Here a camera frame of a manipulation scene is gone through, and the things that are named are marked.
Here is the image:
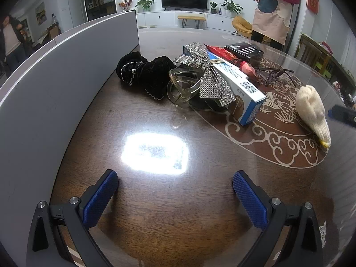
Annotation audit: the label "yellow lounge chair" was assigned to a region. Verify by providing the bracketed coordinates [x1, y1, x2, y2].
[232, 16, 271, 43]

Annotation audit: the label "white door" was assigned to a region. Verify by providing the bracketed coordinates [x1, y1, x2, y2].
[66, 0, 84, 30]

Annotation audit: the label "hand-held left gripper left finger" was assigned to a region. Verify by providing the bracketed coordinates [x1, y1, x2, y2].
[26, 169, 119, 267]

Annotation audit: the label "green leafy potted plant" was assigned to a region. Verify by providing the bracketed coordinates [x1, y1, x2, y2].
[135, 0, 156, 12]

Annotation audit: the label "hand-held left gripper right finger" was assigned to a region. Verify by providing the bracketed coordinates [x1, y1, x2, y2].
[232, 170, 326, 267]

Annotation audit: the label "large potted plant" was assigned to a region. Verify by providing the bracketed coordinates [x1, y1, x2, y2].
[220, 0, 243, 16]

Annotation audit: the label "white media console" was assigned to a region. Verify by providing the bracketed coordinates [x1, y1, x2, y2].
[136, 10, 240, 31]

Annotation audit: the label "red snack packet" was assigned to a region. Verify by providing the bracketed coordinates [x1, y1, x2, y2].
[204, 43, 237, 62]

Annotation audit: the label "blue and white box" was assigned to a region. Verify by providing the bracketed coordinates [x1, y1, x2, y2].
[183, 46, 267, 126]

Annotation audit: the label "grey partition board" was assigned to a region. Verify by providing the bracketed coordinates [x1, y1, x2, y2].
[0, 9, 140, 256]

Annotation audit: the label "rhinestone bow hair clip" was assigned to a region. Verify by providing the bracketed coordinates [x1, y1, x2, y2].
[174, 42, 237, 107]

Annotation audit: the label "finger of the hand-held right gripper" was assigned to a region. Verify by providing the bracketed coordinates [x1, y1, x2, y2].
[328, 104, 356, 128]

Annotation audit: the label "cream knit glove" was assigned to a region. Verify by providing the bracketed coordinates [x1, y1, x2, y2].
[295, 85, 332, 148]

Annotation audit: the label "brown eyeglasses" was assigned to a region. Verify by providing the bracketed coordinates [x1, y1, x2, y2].
[256, 67, 298, 88]

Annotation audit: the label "black velvet scrunchie white trim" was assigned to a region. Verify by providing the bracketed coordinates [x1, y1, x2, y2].
[138, 56, 178, 101]

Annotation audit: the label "red flower arrangement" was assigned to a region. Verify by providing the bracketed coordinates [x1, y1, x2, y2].
[118, 0, 134, 12]

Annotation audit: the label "red wall hanging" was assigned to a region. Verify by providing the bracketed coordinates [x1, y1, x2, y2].
[306, 0, 320, 14]

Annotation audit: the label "framed wall picture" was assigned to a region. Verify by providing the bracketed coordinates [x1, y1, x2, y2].
[35, 2, 47, 25]

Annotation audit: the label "clear hair claw clip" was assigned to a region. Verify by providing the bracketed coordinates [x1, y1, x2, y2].
[166, 67, 202, 109]

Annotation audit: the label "small pink red packet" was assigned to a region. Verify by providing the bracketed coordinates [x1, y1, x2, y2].
[239, 61, 258, 78]

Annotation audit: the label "wooden desktop with cloud pattern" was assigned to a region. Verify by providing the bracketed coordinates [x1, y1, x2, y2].
[44, 26, 356, 267]

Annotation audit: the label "yellow wooden bench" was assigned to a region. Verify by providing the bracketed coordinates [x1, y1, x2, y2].
[177, 15, 207, 29]

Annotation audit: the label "black scrunchie with chain trim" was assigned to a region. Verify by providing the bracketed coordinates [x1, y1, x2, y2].
[116, 51, 148, 86]

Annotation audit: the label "black box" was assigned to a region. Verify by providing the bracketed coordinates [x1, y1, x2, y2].
[224, 42, 265, 66]

